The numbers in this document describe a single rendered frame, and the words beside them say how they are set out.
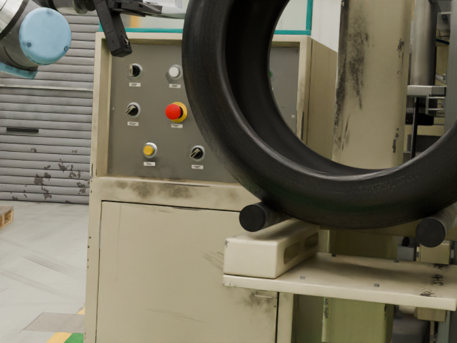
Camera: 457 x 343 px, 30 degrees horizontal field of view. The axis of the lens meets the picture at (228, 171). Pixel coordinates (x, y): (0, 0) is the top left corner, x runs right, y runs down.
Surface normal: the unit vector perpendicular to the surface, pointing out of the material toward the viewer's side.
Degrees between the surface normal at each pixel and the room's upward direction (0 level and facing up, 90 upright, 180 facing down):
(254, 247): 90
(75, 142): 90
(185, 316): 90
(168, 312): 90
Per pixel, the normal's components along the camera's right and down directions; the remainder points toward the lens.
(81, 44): -0.04, 0.05
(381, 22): -0.30, 0.04
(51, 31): 0.55, 0.08
